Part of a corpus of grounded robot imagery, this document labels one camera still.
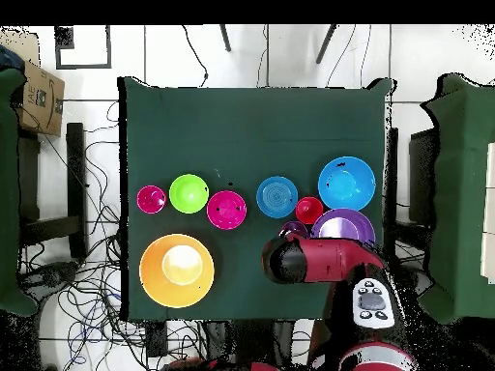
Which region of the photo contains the small green bowl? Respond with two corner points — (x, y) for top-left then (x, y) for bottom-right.
(168, 173), (211, 214)

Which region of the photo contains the large yellow bowl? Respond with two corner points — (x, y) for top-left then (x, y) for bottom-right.
(138, 233), (216, 309)

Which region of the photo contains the small pink bowl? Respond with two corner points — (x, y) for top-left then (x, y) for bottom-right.
(205, 189), (248, 231)

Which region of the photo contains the red cup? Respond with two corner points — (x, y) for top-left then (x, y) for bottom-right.
(135, 185), (168, 214)
(295, 196), (325, 226)

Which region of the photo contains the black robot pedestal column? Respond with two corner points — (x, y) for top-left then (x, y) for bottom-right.
(202, 319), (299, 371)

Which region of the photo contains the purple bowl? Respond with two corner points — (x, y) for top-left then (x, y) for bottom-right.
(309, 208), (377, 248)

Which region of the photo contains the small blue bowl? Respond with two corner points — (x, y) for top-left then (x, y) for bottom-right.
(255, 176), (300, 220)

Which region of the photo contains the grey stand base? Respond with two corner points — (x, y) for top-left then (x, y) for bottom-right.
(18, 261), (80, 297)

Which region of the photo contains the black tripod leg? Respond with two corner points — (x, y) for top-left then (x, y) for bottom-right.
(315, 24), (338, 66)
(218, 24), (233, 53)

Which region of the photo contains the purple cup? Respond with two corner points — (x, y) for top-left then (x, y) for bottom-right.
(277, 220), (310, 240)

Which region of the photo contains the dark green tablecloth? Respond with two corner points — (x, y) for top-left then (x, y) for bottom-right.
(117, 75), (397, 323)

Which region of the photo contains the black floor cable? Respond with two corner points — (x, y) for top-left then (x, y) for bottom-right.
(181, 24), (211, 88)

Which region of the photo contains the black bench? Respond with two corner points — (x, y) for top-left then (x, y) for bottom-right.
(16, 122), (89, 260)

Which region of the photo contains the large blue bowl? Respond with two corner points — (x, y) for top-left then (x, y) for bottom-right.
(317, 156), (377, 213)

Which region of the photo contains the green cloth covered table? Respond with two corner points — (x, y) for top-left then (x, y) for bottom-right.
(0, 67), (39, 318)
(419, 72), (495, 326)

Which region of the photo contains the cardboard box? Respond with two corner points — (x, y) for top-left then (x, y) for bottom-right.
(15, 59), (66, 137)

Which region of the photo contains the black square floor frame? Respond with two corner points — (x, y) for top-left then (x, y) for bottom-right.
(53, 24), (113, 71)

